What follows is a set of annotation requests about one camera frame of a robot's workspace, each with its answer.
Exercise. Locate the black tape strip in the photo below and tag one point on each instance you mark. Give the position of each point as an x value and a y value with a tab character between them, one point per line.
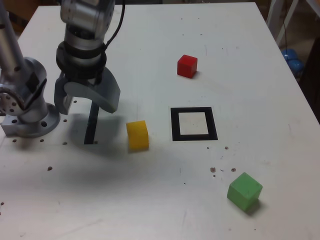
90	132

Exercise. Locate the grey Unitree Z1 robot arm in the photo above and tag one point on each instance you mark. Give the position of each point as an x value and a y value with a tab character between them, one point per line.
32	75

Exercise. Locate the black tape square outline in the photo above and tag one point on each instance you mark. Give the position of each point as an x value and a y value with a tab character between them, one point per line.
175	125

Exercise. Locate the blue round object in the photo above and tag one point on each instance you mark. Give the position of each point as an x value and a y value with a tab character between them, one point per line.
292	62

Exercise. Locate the yellow cube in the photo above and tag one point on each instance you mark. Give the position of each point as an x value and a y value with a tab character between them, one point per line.
137	136

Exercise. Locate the white metal frame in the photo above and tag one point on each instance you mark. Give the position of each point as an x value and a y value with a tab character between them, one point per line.
287	18

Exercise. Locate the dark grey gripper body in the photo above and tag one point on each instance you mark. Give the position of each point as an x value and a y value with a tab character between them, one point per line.
82	79

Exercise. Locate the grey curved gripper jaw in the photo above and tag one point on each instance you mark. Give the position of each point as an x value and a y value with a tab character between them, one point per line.
61	100
107	95

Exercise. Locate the green cube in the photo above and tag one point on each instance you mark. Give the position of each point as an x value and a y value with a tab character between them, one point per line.
243	191

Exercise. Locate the red cube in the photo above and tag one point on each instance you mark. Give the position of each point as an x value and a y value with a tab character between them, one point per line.
186	66

